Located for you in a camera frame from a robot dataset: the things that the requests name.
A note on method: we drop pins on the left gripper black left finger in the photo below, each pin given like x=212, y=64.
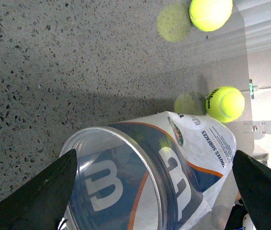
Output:
x=40, y=203

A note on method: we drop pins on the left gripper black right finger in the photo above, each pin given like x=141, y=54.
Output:
x=253, y=180

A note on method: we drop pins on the Wilson tennis ball can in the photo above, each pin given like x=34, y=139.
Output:
x=159, y=172

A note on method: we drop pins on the Wilson 3 tennis ball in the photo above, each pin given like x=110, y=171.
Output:
x=225, y=104

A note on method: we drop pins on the plain yellow tennis ball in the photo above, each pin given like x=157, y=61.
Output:
x=210, y=15

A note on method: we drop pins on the white pleated curtain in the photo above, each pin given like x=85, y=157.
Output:
x=253, y=30

